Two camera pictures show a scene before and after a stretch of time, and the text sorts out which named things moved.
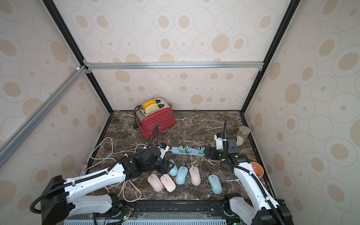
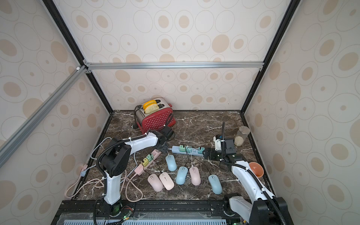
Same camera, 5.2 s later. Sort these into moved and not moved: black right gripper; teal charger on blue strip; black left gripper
Moved: black left gripper
Not moved: black right gripper; teal charger on blue strip
